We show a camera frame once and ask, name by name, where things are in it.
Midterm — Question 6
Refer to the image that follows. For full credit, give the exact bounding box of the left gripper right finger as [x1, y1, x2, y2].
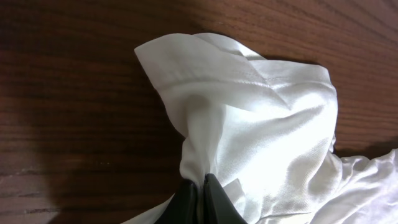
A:
[203, 174, 247, 224]

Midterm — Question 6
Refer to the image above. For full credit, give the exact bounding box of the white t-shirt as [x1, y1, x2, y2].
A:
[135, 33, 397, 223]

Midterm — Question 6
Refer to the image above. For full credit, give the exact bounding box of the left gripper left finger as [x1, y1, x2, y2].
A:
[155, 179, 198, 224]

